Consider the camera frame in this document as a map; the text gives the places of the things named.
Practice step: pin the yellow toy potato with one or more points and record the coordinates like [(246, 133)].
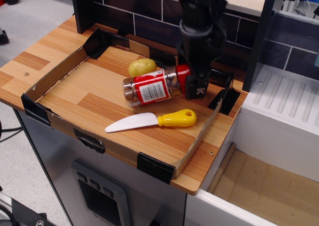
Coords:
[(141, 66)]

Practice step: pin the red-lidded spice bottle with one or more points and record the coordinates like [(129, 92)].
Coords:
[(156, 86)]

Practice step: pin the dark left shelf post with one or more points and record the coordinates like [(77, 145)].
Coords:
[(84, 14)]

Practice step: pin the yellow-handled white toy knife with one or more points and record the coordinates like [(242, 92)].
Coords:
[(181, 118)]

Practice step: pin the grey toy oven cabinet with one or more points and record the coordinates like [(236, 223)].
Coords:
[(97, 189)]

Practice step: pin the dark grey shelf post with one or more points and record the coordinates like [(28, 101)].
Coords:
[(262, 40)]

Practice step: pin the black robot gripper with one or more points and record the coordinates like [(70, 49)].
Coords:
[(200, 49)]

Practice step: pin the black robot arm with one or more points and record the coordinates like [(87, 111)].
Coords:
[(202, 15)]

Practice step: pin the white toy sink unit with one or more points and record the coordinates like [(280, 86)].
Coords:
[(268, 172)]

